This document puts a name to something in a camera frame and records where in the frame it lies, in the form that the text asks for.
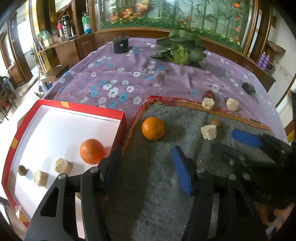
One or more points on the red white shallow box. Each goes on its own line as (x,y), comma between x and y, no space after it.
(49,131)

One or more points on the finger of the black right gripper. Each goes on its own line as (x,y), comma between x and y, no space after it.
(259,141)
(233,157)

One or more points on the beige peeled fruit chunk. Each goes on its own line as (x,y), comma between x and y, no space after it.
(63,166)

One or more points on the black thermos flask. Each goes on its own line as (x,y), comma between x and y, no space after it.
(69,28)

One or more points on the purple floral tablecloth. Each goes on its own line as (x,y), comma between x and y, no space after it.
(125,81)

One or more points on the orange mandarin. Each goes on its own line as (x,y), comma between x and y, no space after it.
(153,128)
(92,151)

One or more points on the green water bottle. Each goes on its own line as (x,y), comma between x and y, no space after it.
(86,22)

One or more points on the wooden shelf cabinet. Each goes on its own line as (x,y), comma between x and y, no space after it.
(44,16)

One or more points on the green leafy vegetable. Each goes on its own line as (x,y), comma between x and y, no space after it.
(180,48)

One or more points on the brown longan fruit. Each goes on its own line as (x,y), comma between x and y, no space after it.
(216,122)
(22,171)

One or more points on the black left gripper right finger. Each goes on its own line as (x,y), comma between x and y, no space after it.
(222,209)

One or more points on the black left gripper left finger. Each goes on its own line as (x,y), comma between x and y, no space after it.
(71,209)

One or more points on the small black clip object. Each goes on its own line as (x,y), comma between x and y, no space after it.
(250,90)

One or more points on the grey felt mat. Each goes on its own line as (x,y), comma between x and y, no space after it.
(147,201)

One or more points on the small wooden stool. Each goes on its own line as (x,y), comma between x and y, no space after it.
(53,76)

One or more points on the pink bottle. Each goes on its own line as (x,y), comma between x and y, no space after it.
(60,31)

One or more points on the black cylindrical device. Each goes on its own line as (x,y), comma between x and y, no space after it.
(121,44)

